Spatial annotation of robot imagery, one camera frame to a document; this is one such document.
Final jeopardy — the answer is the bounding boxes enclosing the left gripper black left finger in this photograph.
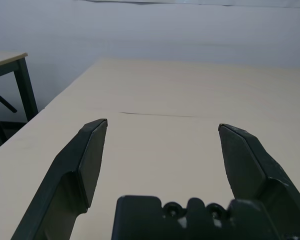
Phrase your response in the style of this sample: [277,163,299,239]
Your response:
[11,118,109,240]

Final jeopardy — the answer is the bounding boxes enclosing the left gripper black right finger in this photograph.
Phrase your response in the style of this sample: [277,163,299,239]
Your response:
[217,123,300,240]

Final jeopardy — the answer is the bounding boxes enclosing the black tripod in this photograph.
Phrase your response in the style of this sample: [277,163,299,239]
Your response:
[0,83,18,148]

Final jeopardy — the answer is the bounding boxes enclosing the side table with black frame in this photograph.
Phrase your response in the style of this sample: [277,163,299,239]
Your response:
[0,51,39,123]

